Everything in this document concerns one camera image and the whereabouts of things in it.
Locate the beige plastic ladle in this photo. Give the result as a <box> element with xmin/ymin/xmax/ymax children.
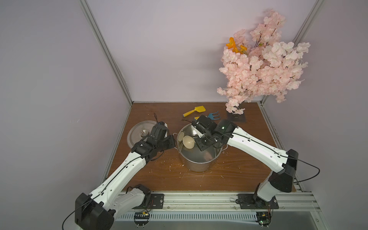
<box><xmin>182</xmin><ymin>136</ymin><xmax>196</xmax><ymax>149</ymax></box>

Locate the stainless steel pot lid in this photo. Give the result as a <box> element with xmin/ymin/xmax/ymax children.
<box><xmin>127</xmin><ymin>120</ymin><xmax>157</xmax><ymax>148</ymax></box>

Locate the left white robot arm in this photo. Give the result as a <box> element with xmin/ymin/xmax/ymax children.
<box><xmin>74</xmin><ymin>135</ymin><xmax>175</xmax><ymax>230</ymax></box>

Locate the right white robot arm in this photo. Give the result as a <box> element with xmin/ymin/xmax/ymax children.
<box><xmin>191</xmin><ymin>116</ymin><xmax>299</xmax><ymax>204</ymax></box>

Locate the blue yellow toy rake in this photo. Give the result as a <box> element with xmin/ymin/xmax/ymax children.
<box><xmin>204</xmin><ymin>111</ymin><xmax>221</xmax><ymax>120</ymax></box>

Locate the yellow toy shovel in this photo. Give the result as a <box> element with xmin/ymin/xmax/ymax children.
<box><xmin>183</xmin><ymin>106</ymin><xmax>206</xmax><ymax>117</ymax></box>

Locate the left circuit board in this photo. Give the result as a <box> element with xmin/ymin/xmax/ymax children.
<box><xmin>133</xmin><ymin>211</ymin><xmax>150</xmax><ymax>228</ymax></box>

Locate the circuit board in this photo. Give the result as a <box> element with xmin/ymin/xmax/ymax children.
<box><xmin>133</xmin><ymin>211</ymin><xmax>150</xmax><ymax>228</ymax></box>
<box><xmin>256</xmin><ymin>212</ymin><xmax>272</xmax><ymax>228</ymax></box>

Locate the pink artificial blossom tree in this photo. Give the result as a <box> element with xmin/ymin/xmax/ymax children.
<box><xmin>217</xmin><ymin>10</ymin><xmax>311</xmax><ymax>115</ymax></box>

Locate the right circuit board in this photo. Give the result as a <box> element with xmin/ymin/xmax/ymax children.
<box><xmin>256</xmin><ymin>212</ymin><xmax>272</xmax><ymax>228</ymax></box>

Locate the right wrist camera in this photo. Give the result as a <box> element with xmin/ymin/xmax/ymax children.
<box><xmin>191</xmin><ymin>115</ymin><xmax>217</xmax><ymax>138</ymax></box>

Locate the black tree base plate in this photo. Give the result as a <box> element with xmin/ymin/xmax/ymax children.
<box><xmin>227</xmin><ymin>113</ymin><xmax>246</xmax><ymax>122</ymax></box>

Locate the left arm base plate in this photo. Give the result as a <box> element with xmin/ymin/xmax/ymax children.
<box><xmin>134</xmin><ymin>193</ymin><xmax>164</xmax><ymax>210</ymax></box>

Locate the aluminium rail frame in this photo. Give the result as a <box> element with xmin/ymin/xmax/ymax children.
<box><xmin>115</xmin><ymin>191</ymin><xmax>324</xmax><ymax>225</ymax></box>

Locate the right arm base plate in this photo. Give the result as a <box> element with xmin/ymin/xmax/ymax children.
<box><xmin>235</xmin><ymin>193</ymin><xmax>279</xmax><ymax>209</ymax></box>

